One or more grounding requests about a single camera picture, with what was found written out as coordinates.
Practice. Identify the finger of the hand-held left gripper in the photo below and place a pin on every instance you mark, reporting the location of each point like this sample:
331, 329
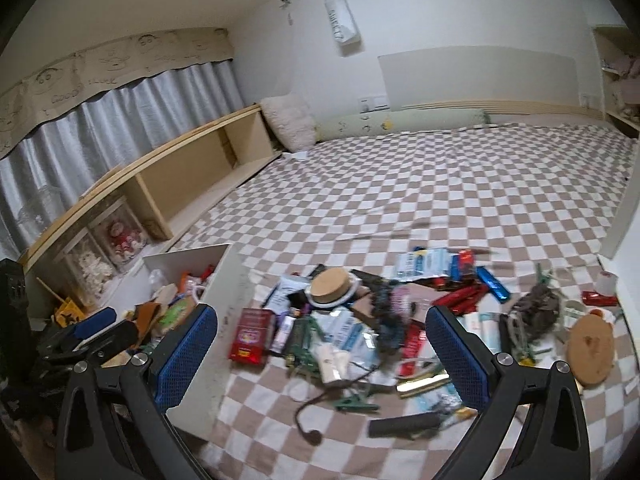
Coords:
115, 334
92, 321

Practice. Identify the blue white mask packet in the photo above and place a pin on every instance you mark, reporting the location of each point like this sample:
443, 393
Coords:
345, 332

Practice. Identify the small cream box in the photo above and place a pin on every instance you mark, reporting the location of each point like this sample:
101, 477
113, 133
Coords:
331, 362

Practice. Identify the round cork lid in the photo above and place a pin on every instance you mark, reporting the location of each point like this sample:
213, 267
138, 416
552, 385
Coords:
327, 282

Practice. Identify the brown hair claw clip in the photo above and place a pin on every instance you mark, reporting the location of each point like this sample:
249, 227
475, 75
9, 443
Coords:
537, 307

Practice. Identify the brown leather case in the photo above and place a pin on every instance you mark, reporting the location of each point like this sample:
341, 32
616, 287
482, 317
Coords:
147, 322

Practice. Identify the brown wooden board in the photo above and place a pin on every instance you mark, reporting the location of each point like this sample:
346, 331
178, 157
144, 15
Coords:
420, 294

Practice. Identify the white box lid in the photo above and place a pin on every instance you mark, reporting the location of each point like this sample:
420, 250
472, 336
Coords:
622, 220

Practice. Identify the pale wooden block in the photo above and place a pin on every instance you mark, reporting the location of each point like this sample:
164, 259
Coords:
162, 294

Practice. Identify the hanging white paper bag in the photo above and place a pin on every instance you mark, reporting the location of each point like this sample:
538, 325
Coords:
342, 15

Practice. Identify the white tape roll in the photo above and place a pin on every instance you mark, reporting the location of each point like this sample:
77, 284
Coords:
607, 283

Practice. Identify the checkered bed blanket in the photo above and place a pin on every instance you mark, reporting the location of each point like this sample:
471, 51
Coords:
400, 190

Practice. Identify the doll case with white dress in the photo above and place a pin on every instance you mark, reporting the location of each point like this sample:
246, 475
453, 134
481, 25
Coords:
90, 270

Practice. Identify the purple slim box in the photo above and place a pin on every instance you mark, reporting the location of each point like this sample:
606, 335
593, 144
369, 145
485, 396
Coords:
283, 332

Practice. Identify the white wall socket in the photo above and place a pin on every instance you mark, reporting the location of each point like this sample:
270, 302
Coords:
588, 100
374, 104

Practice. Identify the blue lighter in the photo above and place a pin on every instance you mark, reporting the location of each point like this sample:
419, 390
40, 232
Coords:
492, 284

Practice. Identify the orange red lighter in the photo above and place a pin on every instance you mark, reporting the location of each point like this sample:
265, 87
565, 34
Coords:
466, 262

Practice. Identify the white cardboard box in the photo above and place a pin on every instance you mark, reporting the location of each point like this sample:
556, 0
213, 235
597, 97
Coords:
230, 320

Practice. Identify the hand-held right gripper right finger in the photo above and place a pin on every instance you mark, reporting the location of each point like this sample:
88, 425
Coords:
457, 355

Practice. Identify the black rectangular bar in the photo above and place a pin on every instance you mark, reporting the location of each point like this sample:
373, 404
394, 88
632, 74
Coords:
400, 426

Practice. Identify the pile of clothes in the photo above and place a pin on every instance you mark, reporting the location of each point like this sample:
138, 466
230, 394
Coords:
622, 65

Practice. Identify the gold tube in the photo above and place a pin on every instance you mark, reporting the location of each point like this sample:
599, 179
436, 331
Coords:
425, 387

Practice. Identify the white paper slip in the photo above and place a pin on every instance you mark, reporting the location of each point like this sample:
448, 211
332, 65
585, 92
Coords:
631, 388

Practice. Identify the dark knitted scrunchie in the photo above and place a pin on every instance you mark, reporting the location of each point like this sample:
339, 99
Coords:
390, 315

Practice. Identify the beige printed valance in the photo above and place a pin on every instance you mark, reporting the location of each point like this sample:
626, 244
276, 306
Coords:
110, 65

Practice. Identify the blue white sachet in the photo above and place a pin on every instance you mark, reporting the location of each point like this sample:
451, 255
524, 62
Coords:
425, 264

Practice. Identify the cork coaster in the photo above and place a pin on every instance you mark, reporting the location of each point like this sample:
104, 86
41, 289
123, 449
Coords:
592, 347

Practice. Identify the wall hook clip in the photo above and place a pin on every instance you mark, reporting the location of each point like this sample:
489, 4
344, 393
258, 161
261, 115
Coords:
285, 2

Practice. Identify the white headboard panel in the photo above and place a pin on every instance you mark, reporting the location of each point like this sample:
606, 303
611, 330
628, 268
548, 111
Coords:
475, 77

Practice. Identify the red printed box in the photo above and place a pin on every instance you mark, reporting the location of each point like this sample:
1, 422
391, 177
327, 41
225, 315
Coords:
250, 337

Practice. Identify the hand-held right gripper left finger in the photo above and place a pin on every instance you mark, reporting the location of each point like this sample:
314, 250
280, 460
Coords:
185, 355

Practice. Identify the green bolster pillow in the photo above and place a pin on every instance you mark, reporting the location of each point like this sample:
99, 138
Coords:
400, 125

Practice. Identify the doll case with red dress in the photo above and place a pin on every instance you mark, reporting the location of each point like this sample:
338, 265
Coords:
122, 240

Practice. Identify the red white slim packet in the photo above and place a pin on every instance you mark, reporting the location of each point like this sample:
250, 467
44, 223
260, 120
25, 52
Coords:
414, 345

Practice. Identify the wooden shelf unit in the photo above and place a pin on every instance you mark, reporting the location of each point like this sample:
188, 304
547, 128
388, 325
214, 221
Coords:
190, 170

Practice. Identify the red flat packet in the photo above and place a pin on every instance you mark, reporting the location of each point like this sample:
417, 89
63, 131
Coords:
600, 299

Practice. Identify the white lighter green print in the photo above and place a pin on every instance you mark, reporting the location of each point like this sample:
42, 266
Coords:
472, 321

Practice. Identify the fluffy white pillow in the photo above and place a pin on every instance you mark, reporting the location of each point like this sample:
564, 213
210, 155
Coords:
290, 120

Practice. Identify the folded white paper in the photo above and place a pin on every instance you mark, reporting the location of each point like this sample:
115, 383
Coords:
299, 155

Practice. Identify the grey curtain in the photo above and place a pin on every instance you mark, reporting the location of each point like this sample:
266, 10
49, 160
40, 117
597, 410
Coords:
100, 130

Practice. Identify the wooden closet shelf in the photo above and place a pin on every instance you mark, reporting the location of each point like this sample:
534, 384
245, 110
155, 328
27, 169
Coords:
615, 100

